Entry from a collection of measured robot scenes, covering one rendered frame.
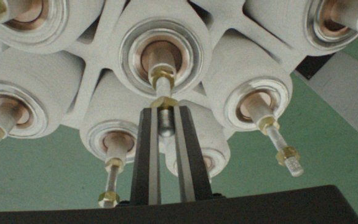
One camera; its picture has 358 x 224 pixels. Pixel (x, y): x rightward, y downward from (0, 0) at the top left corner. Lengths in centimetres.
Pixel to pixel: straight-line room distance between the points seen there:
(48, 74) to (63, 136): 43
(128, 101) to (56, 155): 53
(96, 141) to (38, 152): 52
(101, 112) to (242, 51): 17
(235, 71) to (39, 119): 21
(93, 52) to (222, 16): 16
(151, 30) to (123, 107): 9
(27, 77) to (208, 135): 21
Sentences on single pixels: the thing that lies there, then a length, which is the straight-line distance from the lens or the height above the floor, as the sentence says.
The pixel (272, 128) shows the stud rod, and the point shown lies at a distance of 20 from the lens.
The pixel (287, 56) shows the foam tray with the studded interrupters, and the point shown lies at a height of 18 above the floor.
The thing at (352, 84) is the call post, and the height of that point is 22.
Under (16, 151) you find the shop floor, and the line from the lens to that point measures 79.
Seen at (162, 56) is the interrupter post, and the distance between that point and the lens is 16.
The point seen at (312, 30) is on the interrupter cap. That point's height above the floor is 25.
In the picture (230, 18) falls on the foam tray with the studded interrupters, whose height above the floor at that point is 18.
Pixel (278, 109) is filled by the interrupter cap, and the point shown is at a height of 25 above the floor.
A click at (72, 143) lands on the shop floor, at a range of 67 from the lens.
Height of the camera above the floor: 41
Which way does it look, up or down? 50 degrees down
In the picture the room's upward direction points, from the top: 171 degrees clockwise
